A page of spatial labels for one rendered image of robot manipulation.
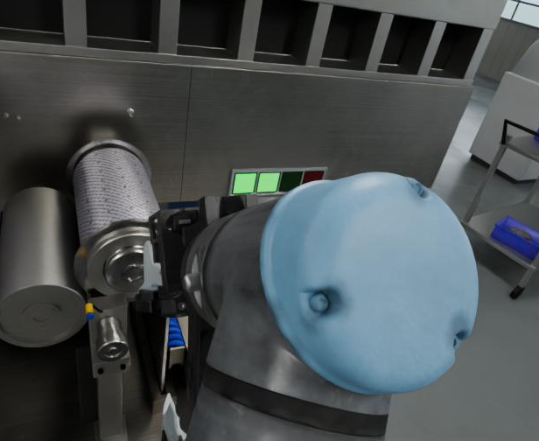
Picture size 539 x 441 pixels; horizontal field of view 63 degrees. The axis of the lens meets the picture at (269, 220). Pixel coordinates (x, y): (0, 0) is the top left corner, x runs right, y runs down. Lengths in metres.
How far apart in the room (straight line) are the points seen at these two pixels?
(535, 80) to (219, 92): 4.44
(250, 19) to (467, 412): 2.01
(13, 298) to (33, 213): 0.17
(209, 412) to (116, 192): 0.55
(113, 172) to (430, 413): 1.90
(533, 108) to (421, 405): 3.47
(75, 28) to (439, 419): 2.06
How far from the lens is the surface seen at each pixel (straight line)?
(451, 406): 2.40
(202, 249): 0.24
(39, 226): 0.76
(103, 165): 0.77
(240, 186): 1.02
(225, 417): 0.17
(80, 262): 0.64
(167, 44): 0.87
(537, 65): 5.15
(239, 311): 0.17
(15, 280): 0.68
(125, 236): 0.61
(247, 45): 0.92
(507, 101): 5.23
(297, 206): 0.15
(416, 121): 1.21
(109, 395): 0.79
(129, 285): 0.65
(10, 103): 0.88
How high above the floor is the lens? 1.67
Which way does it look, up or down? 32 degrees down
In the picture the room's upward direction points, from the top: 12 degrees clockwise
